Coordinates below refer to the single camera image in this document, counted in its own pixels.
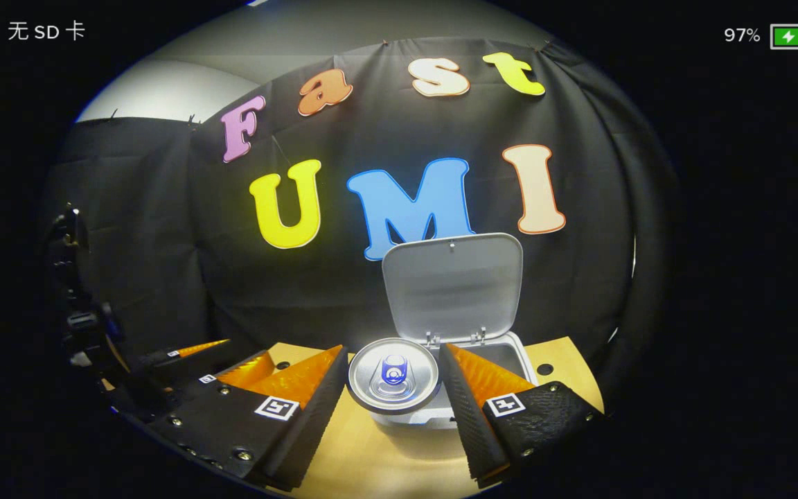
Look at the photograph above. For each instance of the silver pop can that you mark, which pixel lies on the silver pop can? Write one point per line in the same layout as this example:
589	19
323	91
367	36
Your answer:
393	378

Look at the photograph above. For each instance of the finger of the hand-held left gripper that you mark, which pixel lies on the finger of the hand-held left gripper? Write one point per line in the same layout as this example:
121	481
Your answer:
246	367
184	352

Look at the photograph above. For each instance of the white desktop garbage bin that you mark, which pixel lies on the white desktop garbage bin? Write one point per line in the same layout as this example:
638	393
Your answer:
451	291

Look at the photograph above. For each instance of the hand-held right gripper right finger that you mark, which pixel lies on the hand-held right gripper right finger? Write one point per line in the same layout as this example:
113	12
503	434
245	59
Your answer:
472	423

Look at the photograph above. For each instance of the wooden desktop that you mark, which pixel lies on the wooden desktop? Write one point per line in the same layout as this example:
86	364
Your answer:
364	457

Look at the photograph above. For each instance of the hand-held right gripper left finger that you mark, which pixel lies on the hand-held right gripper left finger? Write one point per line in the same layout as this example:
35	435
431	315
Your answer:
316	423

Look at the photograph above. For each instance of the black backdrop cloth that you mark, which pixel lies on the black backdrop cloth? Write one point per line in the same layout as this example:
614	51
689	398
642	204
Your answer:
302	291

